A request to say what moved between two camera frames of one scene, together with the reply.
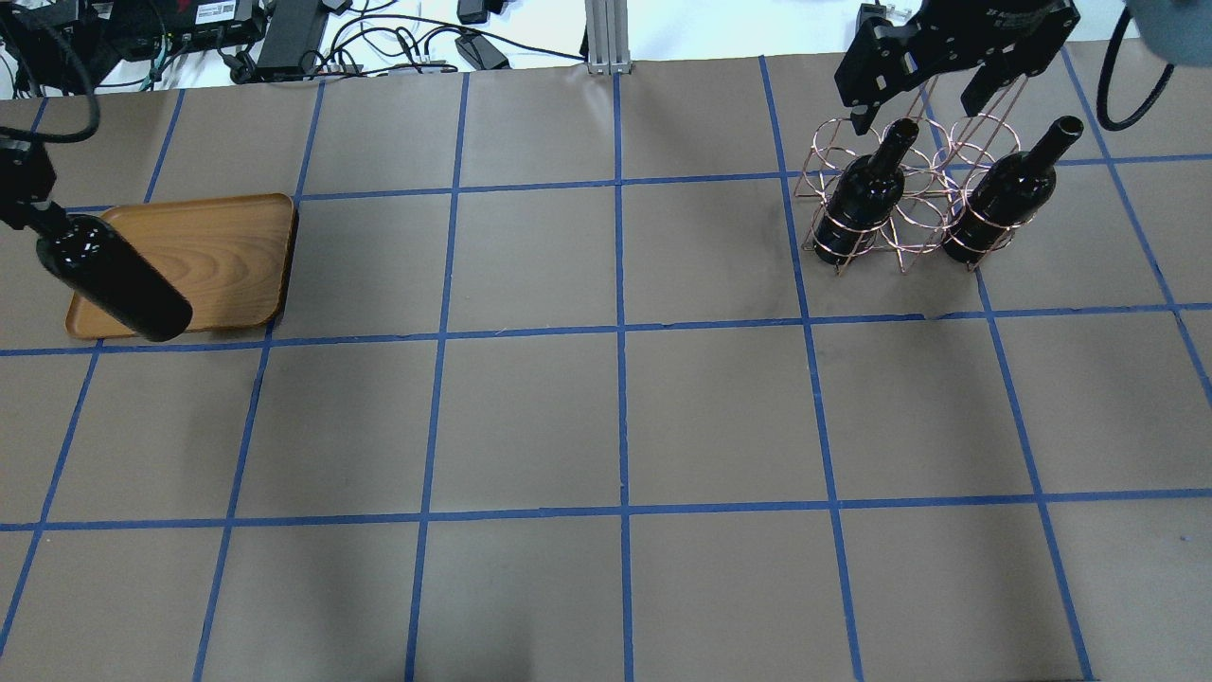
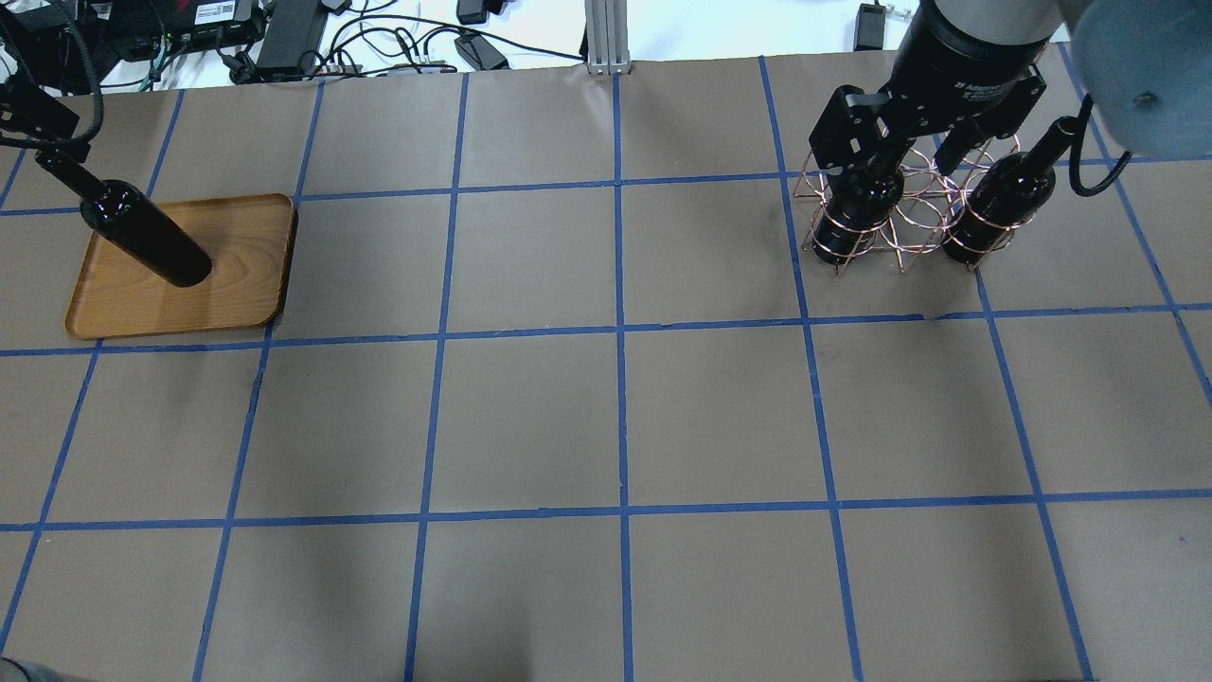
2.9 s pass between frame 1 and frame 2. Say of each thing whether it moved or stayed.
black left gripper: moved
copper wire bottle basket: stayed
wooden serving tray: stayed
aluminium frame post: stayed
